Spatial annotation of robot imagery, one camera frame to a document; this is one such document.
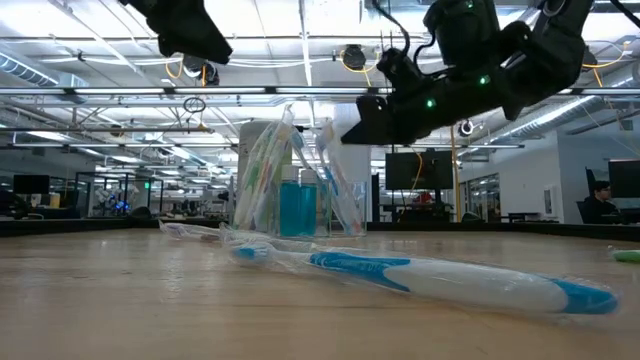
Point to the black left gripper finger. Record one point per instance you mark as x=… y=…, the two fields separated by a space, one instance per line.
x=190 y=30

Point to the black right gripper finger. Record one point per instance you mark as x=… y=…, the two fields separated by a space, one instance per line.
x=395 y=130

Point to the purple white toothbrush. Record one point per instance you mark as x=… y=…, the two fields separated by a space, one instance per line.
x=352 y=215
x=195 y=231

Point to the orange white toothbrush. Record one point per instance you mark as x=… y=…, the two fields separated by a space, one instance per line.
x=270 y=170

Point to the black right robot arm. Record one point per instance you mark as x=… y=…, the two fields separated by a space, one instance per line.
x=545 y=55

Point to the black monitor on stand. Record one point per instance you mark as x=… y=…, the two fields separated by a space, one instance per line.
x=419 y=170

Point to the clear acrylic organizer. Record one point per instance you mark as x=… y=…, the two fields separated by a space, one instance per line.
x=361 y=200

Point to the person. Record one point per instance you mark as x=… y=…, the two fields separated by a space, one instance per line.
x=597 y=205

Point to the black desk monitor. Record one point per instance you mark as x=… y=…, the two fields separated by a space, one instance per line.
x=31 y=184

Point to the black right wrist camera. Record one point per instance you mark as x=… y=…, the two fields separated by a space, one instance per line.
x=460 y=35

